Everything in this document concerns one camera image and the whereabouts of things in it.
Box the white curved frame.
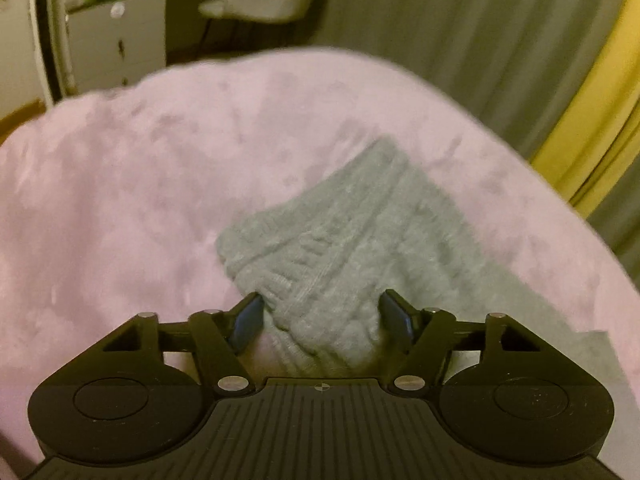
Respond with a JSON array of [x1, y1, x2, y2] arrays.
[[22, 0, 78, 106]]

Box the grey knit pants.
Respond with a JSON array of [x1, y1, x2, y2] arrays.
[[215, 137, 621, 378]]

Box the pink fluffy blanket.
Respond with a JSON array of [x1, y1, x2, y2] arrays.
[[0, 47, 640, 480]]

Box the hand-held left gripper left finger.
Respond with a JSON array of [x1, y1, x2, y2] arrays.
[[100, 292, 264, 395]]

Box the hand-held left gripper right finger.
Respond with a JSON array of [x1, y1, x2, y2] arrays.
[[378, 289, 548, 393]]

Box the grey curtain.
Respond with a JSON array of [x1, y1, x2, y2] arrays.
[[585, 180, 640, 273], [315, 0, 628, 161]]

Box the drawer cabinet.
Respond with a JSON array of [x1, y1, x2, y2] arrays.
[[64, 0, 168, 97]]

